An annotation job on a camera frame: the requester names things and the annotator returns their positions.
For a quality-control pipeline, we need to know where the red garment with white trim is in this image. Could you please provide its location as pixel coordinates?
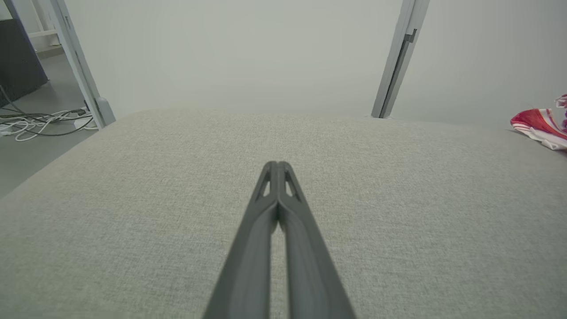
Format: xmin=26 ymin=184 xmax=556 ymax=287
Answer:
xmin=509 ymin=93 xmax=567 ymax=152

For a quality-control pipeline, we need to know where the dark grey panel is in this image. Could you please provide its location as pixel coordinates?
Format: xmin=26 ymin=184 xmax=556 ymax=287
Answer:
xmin=0 ymin=19 xmax=48 ymax=107

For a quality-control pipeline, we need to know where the grey metal post dark groove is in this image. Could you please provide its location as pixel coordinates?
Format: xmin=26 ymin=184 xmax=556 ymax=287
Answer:
xmin=371 ymin=0 xmax=431 ymax=119

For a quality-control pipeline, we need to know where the white shelf frame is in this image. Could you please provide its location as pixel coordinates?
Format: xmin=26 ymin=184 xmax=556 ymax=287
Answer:
xmin=29 ymin=0 xmax=61 ymax=47

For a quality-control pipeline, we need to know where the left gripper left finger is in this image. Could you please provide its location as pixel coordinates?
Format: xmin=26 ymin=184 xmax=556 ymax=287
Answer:
xmin=204 ymin=161 xmax=280 ymax=319

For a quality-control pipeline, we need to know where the grey metal post with foot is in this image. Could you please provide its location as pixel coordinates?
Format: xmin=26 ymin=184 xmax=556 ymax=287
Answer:
xmin=47 ymin=0 xmax=117 ymax=130

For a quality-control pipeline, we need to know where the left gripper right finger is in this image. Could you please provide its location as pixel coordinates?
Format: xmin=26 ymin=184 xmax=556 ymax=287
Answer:
xmin=278 ymin=161 xmax=357 ymax=319

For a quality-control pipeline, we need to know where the black cable on floor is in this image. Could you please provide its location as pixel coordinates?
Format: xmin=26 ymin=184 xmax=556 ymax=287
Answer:
xmin=0 ymin=84 xmax=94 ymax=137

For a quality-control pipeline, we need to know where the white power strip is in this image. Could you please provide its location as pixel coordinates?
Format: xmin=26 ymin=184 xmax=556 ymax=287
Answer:
xmin=73 ymin=116 xmax=99 ymax=132

